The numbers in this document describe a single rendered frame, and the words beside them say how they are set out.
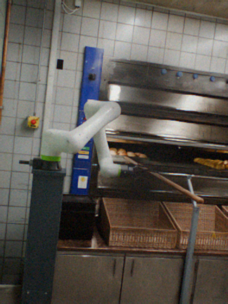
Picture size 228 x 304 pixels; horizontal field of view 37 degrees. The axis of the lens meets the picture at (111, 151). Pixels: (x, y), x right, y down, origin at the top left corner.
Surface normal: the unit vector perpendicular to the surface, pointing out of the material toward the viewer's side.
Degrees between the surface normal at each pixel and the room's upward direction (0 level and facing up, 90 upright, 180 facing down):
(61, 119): 90
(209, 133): 70
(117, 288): 90
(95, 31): 90
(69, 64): 90
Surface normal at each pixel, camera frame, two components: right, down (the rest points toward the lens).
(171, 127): 0.22, -0.24
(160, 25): 0.19, 0.11
